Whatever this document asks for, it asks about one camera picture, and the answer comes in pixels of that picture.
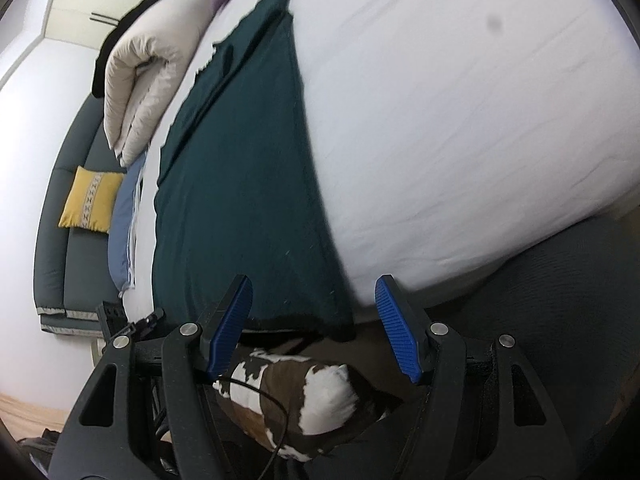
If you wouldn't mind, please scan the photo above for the black cable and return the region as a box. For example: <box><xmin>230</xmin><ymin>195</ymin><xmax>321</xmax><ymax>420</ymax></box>
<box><xmin>209</xmin><ymin>375</ymin><xmax>292</xmax><ymax>480</ymax></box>

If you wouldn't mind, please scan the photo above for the rolled beige duvet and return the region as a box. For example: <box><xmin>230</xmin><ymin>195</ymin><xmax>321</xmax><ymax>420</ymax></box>
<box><xmin>103</xmin><ymin>0</ymin><xmax>213</xmax><ymax>167</ymax></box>

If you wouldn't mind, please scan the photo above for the dark green sweater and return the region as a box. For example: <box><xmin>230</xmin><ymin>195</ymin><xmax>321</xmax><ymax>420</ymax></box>
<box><xmin>152</xmin><ymin>0</ymin><xmax>354</xmax><ymax>330</ymax></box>

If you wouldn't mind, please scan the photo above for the blue pillow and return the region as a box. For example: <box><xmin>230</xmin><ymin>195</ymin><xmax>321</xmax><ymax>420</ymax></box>
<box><xmin>107</xmin><ymin>152</ymin><xmax>146</xmax><ymax>296</ymax></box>

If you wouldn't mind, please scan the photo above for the yellow cushion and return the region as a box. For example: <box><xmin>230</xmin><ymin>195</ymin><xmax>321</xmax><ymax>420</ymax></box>
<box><xmin>58</xmin><ymin>166</ymin><xmax>125</xmax><ymax>234</ymax></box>

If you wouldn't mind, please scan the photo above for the brown white cowhide cushion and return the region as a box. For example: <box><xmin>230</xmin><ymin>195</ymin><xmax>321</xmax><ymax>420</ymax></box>
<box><xmin>213</xmin><ymin>350</ymin><xmax>392</xmax><ymax>462</ymax></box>

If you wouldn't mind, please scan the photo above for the dark grey headboard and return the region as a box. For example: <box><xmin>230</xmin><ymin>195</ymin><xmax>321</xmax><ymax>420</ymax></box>
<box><xmin>32</xmin><ymin>96</ymin><xmax>126</xmax><ymax>338</ymax></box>

